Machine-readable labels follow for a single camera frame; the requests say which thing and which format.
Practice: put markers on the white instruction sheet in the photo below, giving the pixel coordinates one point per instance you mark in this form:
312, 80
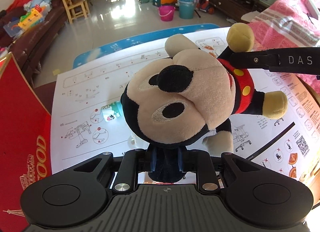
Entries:
288, 145

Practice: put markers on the teal plastic bucket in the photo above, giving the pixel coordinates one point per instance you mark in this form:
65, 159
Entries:
186, 9

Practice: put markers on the pink checkered cloth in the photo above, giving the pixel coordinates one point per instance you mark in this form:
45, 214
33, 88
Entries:
286, 24

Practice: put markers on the small wooden chair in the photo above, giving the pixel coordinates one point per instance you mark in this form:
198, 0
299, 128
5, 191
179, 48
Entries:
76, 9

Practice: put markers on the Mickey Mouse plush toy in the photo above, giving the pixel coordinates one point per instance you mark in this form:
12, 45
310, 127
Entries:
173, 102

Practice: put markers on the small teal bottle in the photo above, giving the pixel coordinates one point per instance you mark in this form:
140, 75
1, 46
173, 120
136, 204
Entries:
112, 111

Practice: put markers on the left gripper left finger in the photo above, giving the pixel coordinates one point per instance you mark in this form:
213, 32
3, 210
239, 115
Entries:
133, 162

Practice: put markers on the dark red leather sofa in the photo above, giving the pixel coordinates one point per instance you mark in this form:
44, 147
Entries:
29, 49

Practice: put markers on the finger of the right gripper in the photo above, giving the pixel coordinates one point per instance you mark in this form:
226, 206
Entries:
250, 60

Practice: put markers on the red food gift box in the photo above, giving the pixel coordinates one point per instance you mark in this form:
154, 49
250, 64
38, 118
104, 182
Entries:
25, 142

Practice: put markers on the pink plastic bucket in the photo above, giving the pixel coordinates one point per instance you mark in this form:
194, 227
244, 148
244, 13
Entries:
166, 12

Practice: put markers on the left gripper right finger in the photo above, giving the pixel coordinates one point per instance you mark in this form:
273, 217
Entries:
200, 163

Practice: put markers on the blue table mat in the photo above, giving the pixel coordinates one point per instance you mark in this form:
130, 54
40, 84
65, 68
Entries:
113, 47

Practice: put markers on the yellow toy building set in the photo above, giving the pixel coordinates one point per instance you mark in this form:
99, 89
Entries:
33, 17

